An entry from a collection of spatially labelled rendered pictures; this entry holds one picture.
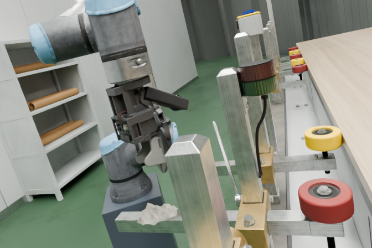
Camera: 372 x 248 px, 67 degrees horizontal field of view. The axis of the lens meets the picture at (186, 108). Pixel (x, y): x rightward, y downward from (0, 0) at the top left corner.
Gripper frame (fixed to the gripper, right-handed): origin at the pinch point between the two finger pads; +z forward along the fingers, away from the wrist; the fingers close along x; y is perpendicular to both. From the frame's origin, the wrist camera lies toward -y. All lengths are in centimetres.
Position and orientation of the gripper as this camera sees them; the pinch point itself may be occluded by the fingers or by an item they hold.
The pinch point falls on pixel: (165, 165)
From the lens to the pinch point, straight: 63.3
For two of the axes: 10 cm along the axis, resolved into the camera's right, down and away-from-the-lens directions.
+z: 2.3, 9.4, 2.4
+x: 6.4, 0.4, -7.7
